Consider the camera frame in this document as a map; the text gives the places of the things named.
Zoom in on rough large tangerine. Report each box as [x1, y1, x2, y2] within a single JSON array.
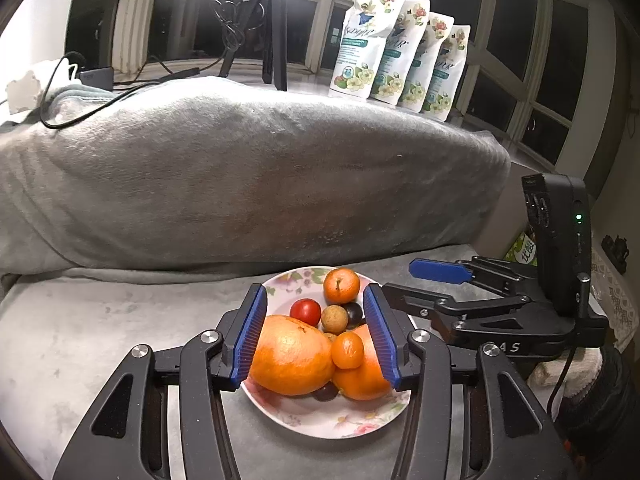
[[250, 314, 335, 396]]

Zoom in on dark plum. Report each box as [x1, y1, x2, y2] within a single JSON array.
[[312, 382, 338, 402], [343, 302, 364, 330]]

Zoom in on small mandarin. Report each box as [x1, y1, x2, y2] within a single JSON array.
[[323, 268, 360, 304]]

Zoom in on smooth large orange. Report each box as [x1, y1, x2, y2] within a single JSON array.
[[333, 324, 392, 401]]

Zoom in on small kumquat orange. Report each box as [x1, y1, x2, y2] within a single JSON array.
[[331, 332, 364, 370]]

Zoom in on red cherry tomato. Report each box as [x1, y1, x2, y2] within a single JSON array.
[[290, 298, 322, 326]]

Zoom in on brown longan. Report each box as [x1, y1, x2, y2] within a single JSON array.
[[321, 304, 349, 335]]

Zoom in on gloved right hand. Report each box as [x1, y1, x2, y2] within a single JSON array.
[[527, 346, 604, 401]]

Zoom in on grey back cushion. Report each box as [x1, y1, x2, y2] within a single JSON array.
[[1, 77, 511, 275]]

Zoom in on refill pouch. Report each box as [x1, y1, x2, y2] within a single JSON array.
[[330, 0, 406, 99], [422, 25, 472, 122], [370, 0, 431, 106], [398, 12, 454, 113]]

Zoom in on black power adapter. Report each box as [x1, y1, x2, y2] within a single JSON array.
[[79, 66, 114, 91]]

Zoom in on white power strip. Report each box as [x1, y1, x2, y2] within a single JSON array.
[[5, 56, 84, 116]]

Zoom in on black tripod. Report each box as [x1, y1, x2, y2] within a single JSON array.
[[213, 0, 288, 91]]

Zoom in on black tracking camera right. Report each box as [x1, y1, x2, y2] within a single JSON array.
[[522, 174, 591, 318]]

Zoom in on black cable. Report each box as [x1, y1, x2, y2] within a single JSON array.
[[38, 52, 224, 130]]

